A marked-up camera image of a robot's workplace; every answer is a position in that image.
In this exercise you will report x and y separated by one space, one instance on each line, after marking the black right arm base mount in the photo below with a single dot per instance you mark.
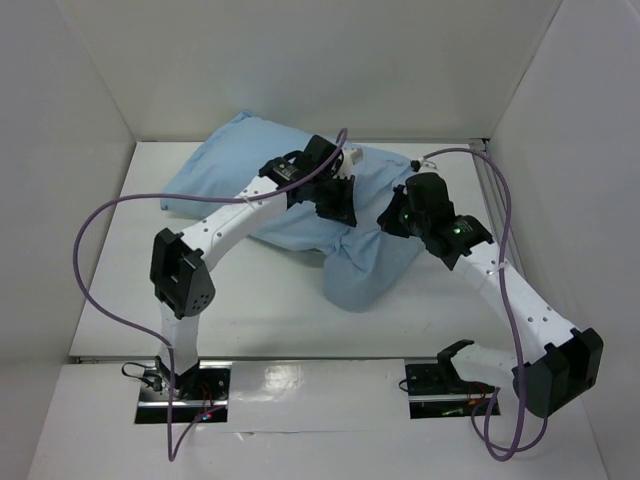
435 390

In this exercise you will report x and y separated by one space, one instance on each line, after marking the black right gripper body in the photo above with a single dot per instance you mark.
395 215

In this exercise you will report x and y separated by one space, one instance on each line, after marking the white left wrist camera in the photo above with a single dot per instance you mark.
349 158

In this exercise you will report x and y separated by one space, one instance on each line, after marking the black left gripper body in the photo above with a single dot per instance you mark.
319 181

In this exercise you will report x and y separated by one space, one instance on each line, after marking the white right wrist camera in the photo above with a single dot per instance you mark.
423 165

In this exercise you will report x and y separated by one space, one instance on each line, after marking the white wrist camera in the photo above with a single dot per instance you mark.
423 165
349 158

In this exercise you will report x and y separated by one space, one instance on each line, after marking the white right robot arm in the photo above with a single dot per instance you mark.
557 363

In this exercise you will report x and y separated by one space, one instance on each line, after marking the light blue green pillowcase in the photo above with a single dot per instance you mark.
360 263

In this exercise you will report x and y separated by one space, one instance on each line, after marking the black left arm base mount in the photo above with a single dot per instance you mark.
205 396

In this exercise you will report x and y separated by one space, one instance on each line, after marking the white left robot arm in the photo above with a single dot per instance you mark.
182 262

